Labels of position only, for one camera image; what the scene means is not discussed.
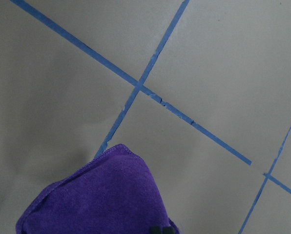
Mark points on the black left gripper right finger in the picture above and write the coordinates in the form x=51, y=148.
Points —
x=168, y=230

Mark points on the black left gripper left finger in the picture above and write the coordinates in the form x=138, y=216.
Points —
x=155, y=230

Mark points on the purple towel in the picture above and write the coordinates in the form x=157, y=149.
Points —
x=115, y=193

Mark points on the brown paper table cover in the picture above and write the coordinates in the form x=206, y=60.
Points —
x=203, y=96

